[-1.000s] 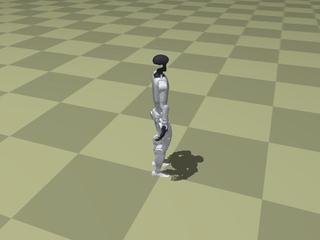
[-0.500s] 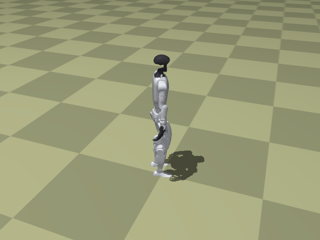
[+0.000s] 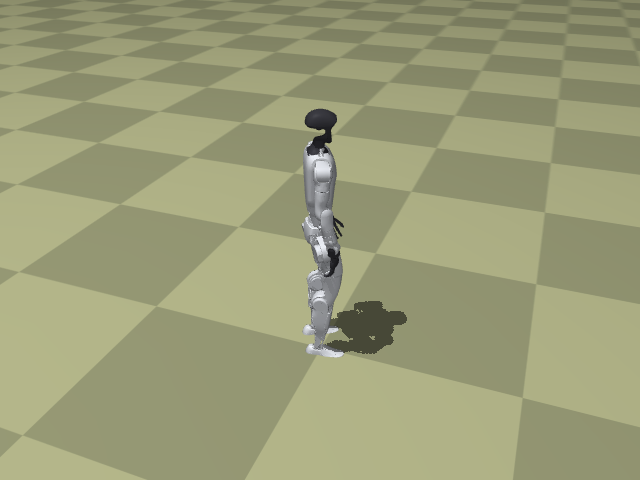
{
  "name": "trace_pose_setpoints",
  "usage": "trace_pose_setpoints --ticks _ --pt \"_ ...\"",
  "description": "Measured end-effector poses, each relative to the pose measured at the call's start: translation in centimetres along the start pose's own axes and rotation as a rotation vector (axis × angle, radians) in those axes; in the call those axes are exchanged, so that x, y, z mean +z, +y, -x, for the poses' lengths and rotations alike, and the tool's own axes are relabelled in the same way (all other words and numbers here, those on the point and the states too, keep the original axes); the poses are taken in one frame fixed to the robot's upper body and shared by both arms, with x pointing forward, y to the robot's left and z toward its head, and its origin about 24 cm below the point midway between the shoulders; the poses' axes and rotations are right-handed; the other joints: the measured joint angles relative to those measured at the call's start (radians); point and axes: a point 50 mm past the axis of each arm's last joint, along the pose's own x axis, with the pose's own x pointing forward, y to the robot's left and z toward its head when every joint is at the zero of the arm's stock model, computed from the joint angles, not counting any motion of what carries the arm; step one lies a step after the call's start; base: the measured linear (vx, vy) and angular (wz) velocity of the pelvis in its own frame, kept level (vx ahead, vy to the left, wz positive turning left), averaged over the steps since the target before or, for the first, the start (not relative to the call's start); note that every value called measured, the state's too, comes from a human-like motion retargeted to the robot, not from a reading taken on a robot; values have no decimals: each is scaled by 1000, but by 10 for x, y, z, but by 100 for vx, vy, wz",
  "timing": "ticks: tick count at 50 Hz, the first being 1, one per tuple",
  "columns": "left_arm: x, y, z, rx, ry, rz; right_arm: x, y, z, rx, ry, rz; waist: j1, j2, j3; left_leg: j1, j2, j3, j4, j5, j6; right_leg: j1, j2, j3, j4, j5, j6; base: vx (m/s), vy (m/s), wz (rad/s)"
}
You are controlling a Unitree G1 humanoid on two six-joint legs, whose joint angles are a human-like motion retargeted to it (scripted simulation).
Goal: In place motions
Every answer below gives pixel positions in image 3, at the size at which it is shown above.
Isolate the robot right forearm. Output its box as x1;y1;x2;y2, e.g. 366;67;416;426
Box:
318;209;341;255

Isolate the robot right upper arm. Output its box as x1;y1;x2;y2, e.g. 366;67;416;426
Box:
313;161;333;221

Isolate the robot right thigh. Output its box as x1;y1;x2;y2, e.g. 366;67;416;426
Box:
311;236;343;308

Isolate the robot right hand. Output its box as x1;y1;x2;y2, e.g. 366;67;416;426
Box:
323;248;340;277

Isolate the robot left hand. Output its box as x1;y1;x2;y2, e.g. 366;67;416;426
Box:
333;216;344;239

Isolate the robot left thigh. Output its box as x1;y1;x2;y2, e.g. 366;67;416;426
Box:
302;223;323;290

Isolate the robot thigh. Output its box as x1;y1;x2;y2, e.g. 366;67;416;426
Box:
302;223;323;290
311;236;343;308

